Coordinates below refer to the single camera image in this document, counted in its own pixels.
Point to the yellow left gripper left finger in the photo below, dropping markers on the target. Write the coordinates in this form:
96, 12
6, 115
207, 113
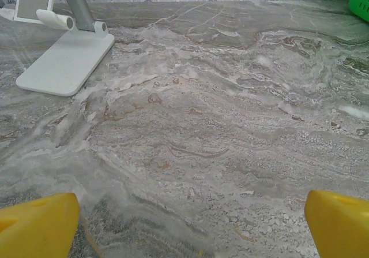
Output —
37, 226

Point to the green plastic basket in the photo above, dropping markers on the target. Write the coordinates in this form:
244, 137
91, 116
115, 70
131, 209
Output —
360, 1

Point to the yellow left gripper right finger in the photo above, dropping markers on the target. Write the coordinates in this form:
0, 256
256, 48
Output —
340, 226

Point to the white phone stand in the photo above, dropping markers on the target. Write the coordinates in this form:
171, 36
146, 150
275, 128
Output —
66, 64

